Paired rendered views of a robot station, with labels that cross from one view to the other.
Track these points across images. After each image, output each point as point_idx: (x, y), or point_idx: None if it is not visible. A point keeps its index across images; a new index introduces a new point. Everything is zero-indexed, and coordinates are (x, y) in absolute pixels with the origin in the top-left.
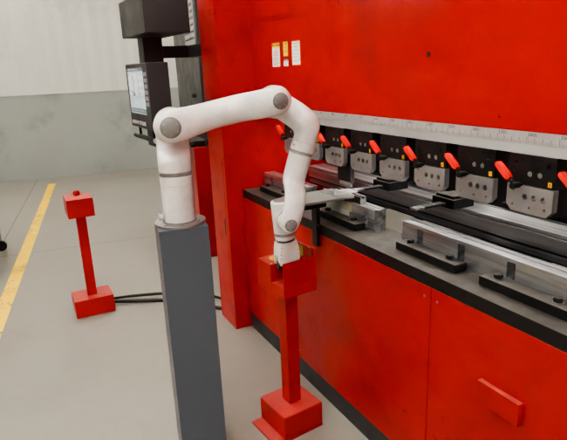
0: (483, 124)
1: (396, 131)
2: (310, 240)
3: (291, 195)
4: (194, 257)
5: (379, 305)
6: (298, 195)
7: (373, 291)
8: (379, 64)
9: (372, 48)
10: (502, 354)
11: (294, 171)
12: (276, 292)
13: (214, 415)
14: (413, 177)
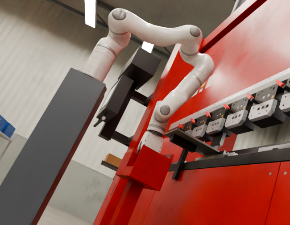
0: None
1: (271, 83)
2: (171, 179)
3: (175, 92)
4: (83, 98)
5: (214, 209)
6: (180, 95)
7: (213, 197)
8: (267, 52)
9: (265, 47)
10: None
11: (184, 85)
12: (126, 172)
13: None
14: (278, 116)
